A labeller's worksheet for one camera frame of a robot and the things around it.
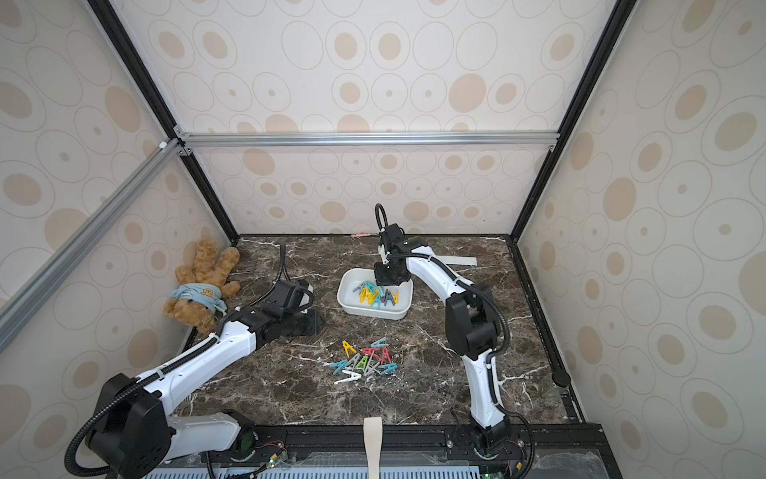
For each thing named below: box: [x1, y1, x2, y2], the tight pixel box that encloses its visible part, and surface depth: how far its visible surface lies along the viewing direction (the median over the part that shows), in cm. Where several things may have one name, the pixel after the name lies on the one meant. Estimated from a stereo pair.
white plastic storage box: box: [337, 268, 414, 321], surface depth 102 cm
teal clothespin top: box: [370, 337, 390, 349], surface depth 93 cm
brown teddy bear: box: [163, 237, 241, 335], surface depth 96 cm
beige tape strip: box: [363, 417, 383, 479], surface depth 76 cm
